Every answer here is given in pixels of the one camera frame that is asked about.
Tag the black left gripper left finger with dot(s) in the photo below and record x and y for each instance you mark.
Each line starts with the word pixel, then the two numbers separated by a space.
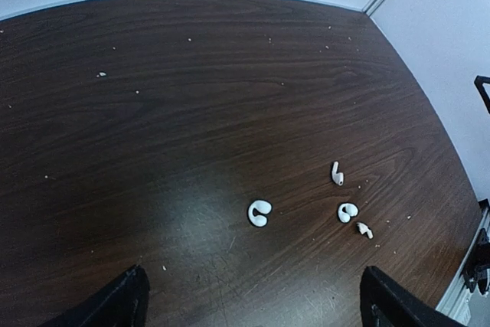
pixel 122 302

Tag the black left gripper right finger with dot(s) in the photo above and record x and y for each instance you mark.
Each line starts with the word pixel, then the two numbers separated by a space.
pixel 384 302

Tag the white clip-on earbud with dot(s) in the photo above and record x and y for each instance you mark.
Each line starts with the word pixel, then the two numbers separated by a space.
pixel 346 211
pixel 257 212

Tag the white stem earbud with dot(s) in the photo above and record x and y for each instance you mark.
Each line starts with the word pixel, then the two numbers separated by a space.
pixel 337 176
pixel 365 230

